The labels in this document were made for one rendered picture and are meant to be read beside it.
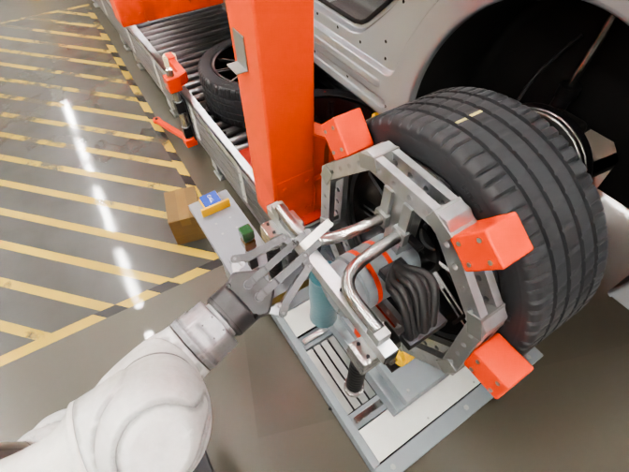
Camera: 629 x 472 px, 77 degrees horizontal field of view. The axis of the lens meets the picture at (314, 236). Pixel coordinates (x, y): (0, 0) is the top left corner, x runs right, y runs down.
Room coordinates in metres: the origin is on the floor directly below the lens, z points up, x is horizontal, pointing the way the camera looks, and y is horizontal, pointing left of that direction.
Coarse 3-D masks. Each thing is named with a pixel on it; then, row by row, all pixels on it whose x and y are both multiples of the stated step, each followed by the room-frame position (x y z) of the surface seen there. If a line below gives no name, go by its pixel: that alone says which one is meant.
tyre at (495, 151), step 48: (432, 96) 0.80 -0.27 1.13; (480, 96) 0.74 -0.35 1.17; (432, 144) 0.60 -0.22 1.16; (480, 144) 0.58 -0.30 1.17; (528, 144) 0.59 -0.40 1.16; (480, 192) 0.49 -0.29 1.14; (528, 192) 0.49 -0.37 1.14; (576, 192) 0.51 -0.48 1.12; (576, 240) 0.44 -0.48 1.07; (528, 288) 0.36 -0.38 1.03; (576, 288) 0.39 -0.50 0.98; (528, 336) 0.32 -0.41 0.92
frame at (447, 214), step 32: (352, 160) 0.66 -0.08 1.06; (384, 160) 0.60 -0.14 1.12; (416, 192) 0.51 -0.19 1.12; (448, 192) 0.51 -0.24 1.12; (448, 224) 0.44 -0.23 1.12; (448, 256) 0.42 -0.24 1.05; (480, 288) 0.39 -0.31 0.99; (384, 320) 0.51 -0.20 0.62; (480, 320) 0.32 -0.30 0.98; (416, 352) 0.39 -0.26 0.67; (448, 352) 0.34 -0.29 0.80
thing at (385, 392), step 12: (336, 324) 0.72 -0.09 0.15; (336, 336) 0.69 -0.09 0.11; (348, 336) 0.67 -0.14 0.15; (372, 372) 0.53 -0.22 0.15; (372, 384) 0.49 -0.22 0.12; (384, 384) 0.48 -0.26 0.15; (384, 396) 0.44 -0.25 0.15; (396, 396) 0.44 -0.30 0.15; (420, 396) 0.45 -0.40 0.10; (396, 408) 0.39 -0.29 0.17
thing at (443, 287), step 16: (416, 160) 0.63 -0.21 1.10; (368, 176) 0.80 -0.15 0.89; (352, 192) 0.78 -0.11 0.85; (368, 192) 0.81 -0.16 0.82; (352, 208) 0.78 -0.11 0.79; (368, 208) 0.75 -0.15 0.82; (432, 240) 0.56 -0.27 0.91; (432, 256) 0.59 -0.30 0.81; (432, 272) 0.54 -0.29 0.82; (448, 272) 0.50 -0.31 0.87; (496, 272) 0.42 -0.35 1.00; (448, 288) 0.49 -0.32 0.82; (448, 304) 0.54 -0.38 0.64; (448, 320) 0.48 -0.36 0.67; (464, 320) 0.43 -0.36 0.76; (448, 336) 0.42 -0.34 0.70
